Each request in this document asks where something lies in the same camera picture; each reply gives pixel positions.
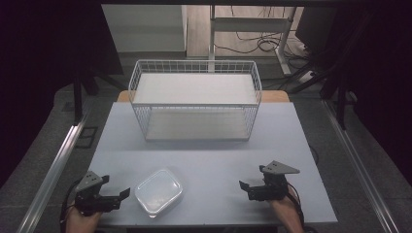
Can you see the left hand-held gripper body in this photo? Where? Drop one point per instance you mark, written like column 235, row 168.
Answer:
column 92, row 200

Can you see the person's right hand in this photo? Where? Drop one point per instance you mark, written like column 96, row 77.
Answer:
column 283, row 208

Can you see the white cabinet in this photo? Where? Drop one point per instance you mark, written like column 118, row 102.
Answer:
column 145, row 27

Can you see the clear plastic lidded container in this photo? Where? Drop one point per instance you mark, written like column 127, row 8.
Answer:
column 158, row 192

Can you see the black metal stand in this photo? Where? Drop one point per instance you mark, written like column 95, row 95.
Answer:
column 77, row 98

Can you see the person's left hand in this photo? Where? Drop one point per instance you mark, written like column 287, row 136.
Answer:
column 81, row 221

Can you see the white power strip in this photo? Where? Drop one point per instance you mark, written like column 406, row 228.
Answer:
column 306, row 77

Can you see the aluminium rail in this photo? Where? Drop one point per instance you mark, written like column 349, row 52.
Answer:
column 359, row 165
column 55, row 171

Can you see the white desk frame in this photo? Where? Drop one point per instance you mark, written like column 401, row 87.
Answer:
column 249, row 25

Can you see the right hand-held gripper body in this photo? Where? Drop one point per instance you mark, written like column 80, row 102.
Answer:
column 273, row 189

